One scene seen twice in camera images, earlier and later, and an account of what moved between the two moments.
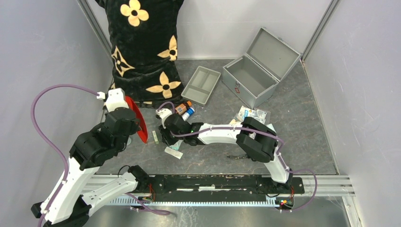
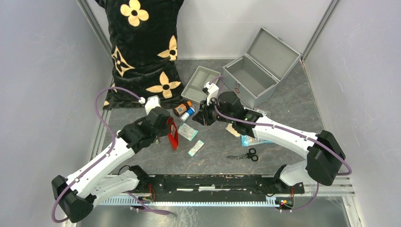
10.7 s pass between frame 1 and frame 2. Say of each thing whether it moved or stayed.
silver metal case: stayed
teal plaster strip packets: moved
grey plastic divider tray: stayed
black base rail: stayed
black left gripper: moved
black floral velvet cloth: stayed
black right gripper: moved
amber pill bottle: stayed
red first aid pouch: moved
